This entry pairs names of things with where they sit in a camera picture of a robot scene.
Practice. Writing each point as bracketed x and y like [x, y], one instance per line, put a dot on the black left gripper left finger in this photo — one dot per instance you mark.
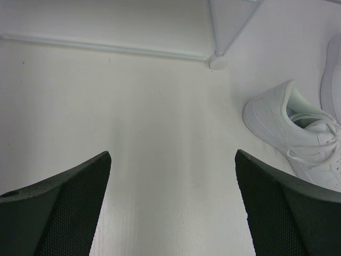
[58, 215]

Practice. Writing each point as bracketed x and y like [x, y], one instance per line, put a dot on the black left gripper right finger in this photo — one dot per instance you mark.
[287, 215]

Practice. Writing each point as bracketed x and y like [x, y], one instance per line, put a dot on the white sneaker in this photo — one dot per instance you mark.
[330, 82]
[308, 137]

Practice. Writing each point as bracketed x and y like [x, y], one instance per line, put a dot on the white plastic shoe cabinet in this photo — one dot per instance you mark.
[193, 30]

